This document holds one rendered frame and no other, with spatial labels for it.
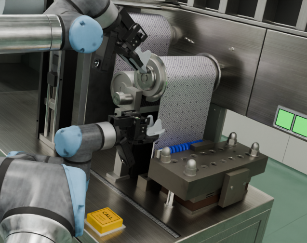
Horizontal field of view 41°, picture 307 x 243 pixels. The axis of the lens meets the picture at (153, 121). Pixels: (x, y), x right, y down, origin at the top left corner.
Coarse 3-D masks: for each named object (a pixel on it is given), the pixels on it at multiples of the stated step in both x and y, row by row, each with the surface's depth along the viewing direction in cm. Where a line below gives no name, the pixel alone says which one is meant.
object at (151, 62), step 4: (148, 60) 122; (152, 60) 121; (148, 64) 123; (152, 64) 121; (156, 64) 120; (156, 68) 120; (160, 68) 120; (136, 72) 127; (156, 72) 121; (160, 72) 120; (136, 76) 127; (156, 76) 121; (160, 76) 120; (136, 80) 128; (156, 80) 121; (160, 80) 120; (136, 84) 128; (156, 84) 121; (160, 84) 120; (140, 88) 127; (152, 88) 123; (156, 88) 121; (144, 92) 125; (148, 92) 124; (152, 92) 123; (156, 92) 122
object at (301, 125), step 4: (296, 116) 125; (296, 120) 125; (300, 120) 124; (304, 120) 123; (296, 124) 125; (300, 124) 124; (304, 124) 123; (296, 128) 125; (300, 128) 124; (304, 128) 123; (296, 132) 125; (300, 132) 124; (304, 132) 124
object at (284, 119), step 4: (280, 112) 129; (284, 112) 128; (288, 112) 127; (280, 116) 129; (284, 116) 128; (288, 116) 127; (292, 116) 126; (280, 120) 129; (284, 120) 128; (288, 120) 127; (292, 120) 126; (280, 124) 129; (284, 124) 128; (288, 124) 127; (288, 128) 127
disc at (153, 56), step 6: (156, 54) 121; (156, 60) 121; (162, 66) 120; (162, 72) 120; (162, 78) 120; (162, 84) 121; (162, 90) 121; (144, 96) 127; (150, 96) 125; (156, 96) 123
